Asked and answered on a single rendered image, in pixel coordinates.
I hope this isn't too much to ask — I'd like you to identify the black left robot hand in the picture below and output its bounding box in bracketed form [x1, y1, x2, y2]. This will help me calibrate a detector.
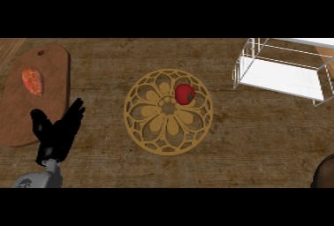
[29, 97, 86, 168]

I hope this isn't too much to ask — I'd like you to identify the tan round lattice placemat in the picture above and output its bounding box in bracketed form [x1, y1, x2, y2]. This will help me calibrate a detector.
[122, 68, 214, 156]

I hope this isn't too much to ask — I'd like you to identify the brown wooden cutting board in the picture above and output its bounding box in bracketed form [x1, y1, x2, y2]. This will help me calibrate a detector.
[0, 44, 72, 147]

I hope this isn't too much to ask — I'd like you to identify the orange carrot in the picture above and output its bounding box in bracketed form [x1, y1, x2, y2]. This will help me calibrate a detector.
[21, 66, 44, 97]

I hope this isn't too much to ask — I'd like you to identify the dark brown rounded object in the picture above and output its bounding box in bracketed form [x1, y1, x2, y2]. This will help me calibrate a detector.
[309, 154, 334, 189]

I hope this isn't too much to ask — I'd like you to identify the white wire tiered shelf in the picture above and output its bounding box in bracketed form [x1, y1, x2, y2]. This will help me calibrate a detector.
[232, 37, 334, 108]

